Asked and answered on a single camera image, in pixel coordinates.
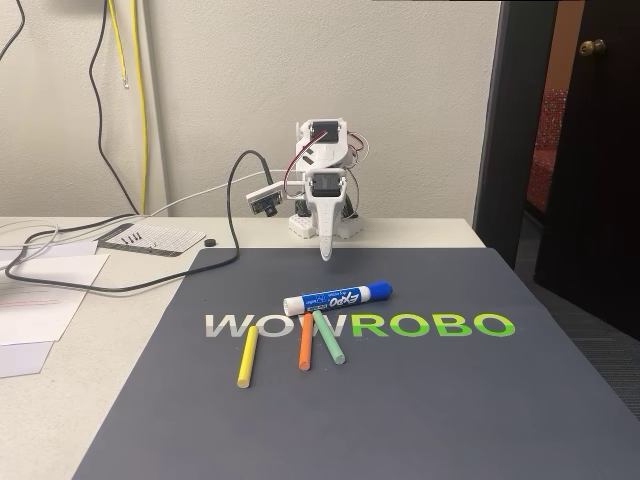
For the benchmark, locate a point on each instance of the blue Expo marker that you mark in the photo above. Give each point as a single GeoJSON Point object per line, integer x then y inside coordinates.
{"type": "Point", "coordinates": [335, 300]}

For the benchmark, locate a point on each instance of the green chalk stick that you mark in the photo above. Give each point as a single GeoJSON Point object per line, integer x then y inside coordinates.
{"type": "Point", "coordinates": [330, 340]}

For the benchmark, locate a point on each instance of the orange chalk stick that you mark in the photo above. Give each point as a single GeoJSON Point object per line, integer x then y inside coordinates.
{"type": "Point", "coordinates": [305, 345]}

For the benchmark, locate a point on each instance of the yellow chalk stick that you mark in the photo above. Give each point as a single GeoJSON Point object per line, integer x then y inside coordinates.
{"type": "Point", "coordinates": [247, 357]}

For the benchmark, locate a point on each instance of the gridded screw sheet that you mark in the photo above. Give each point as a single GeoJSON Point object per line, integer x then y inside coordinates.
{"type": "Point", "coordinates": [165, 240]}

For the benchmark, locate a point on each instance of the grey Wowrobo mat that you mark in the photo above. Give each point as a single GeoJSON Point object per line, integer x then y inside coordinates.
{"type": "Point", "coordinates": [400, 400]}

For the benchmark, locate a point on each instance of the white paper strip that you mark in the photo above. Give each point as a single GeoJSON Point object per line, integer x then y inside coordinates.
{"type": "Point", "coordinates": [60, 248]}

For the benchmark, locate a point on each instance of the dark wooden door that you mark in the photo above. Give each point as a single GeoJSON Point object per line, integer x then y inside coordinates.
{"type": "Point", "coordinates": [595, 175]}

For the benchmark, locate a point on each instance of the large white paper sheet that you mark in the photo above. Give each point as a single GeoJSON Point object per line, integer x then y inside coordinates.
{"type": "Point", "coordinates": [45, 305]}

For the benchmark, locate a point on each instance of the brass door knob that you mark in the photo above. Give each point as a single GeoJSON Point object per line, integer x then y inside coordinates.
{"type": "Point", "coordinates": [592, 47]}

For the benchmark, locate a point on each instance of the small white paper sheet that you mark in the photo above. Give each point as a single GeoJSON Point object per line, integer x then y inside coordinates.
{"type": "Point", "coordinates": [20, 360]}

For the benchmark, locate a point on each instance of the white camera module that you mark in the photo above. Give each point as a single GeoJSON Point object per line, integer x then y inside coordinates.
{"type": "Point", "coordinates": [262, 200]}

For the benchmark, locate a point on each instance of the grey door frame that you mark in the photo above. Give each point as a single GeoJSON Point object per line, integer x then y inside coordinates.
{"type": "Point", "coordinates": [505, 150]}

